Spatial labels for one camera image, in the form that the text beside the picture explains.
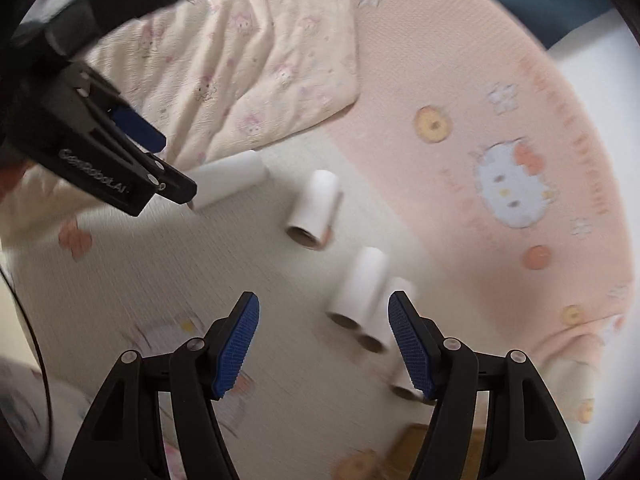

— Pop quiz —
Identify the black cable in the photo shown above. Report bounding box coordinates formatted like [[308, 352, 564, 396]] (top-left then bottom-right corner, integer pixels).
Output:
[[0, 260, 55, 461]]

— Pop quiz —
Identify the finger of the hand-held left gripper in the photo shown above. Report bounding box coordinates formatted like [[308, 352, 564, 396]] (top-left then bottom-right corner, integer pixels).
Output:
[[135, 152, 198, 207], [75, 62, 168, 156]]

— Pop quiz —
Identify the cream printed pillow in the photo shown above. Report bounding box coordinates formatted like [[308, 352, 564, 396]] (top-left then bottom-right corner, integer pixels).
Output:
[[0, 0, 362, 251]]

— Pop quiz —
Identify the pink cartoon print mat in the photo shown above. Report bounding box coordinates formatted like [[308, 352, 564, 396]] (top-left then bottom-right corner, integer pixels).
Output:
[[0, 0, 640, 480]]

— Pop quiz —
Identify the white pink cloth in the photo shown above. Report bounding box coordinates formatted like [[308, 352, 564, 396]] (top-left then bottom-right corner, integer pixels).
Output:
[[0, 355, 88, 471]]

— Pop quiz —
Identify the white cardboard tube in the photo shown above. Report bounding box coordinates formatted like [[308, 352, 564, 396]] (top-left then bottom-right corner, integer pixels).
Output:
[[356, 276, 418, 353], [187, 151, 265, 212], [285, 170, 343, 251], [326, 246, 390, 332], [389, 355, 426, 403]]

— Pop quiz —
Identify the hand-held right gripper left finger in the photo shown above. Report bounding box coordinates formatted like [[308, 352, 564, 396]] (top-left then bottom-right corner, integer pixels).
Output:
[[62, 291, 261, 480]]

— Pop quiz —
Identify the brown cardboard box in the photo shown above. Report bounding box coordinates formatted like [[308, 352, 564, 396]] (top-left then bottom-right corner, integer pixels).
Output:
[[387, 422, 436, 480]]

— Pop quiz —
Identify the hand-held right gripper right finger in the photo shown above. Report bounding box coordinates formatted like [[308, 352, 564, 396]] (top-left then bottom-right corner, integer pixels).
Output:
[[387, 290, 586, 480]]

